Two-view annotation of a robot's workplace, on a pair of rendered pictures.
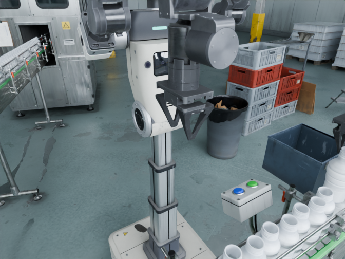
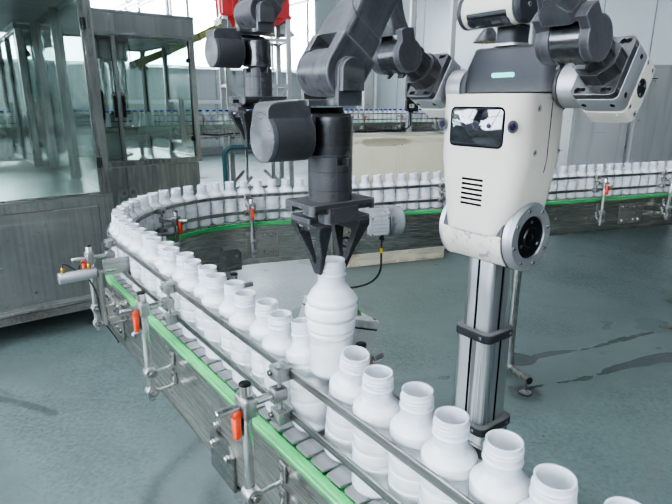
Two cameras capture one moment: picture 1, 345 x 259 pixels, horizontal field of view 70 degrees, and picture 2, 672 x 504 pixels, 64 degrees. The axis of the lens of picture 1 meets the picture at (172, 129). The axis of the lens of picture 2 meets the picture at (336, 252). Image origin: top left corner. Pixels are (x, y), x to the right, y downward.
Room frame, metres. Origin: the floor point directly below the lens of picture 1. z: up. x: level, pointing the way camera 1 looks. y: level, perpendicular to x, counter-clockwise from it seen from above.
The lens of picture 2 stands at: (0.50, -1.15, 1.48)
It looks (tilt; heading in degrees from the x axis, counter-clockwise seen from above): 16 degrees down; 85
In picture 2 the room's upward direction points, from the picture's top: straight up
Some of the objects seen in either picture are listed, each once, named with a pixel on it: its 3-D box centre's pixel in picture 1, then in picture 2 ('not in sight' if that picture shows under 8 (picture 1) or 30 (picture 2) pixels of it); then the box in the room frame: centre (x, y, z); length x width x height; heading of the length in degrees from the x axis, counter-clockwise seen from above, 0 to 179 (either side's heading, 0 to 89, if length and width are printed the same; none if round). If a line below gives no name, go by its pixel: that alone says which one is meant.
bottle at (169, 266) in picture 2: not in sight; (174, 283); (0.24, 0.02, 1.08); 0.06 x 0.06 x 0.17
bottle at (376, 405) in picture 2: not in sight; (376, 430); (0.60, -0.58, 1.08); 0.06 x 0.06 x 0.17
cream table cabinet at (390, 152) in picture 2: not in sight; (383, 196); (1.43, 3.92, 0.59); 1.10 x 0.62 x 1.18; 14
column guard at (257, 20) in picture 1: (256, 29); not in sight; (10.51, -3.34, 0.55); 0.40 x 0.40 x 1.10; 32
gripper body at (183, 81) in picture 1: (184, 76); (257, 86); (0.44, -0.02, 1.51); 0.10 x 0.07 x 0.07; 32
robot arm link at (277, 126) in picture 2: not in sight; (304, 109); (0.52, -0.49, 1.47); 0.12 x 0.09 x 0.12; 31
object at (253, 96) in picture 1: (252, 88); not in sight; (3.20, -1.08, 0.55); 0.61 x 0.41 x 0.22; 129
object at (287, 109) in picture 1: (273, 106); not in sight; (3.65, -1.62, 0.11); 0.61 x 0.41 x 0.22; 124
